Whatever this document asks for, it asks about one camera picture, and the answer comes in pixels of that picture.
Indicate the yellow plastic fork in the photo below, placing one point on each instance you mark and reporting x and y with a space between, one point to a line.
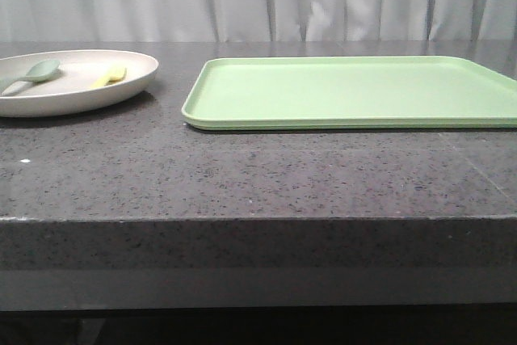
114 74

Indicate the cream round plate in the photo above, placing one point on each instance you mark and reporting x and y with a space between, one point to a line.
70 90

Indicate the light green serving tray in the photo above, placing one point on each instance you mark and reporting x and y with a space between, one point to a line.
284 93

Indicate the pale green plastic spoon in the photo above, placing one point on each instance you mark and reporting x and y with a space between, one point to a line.
41 72

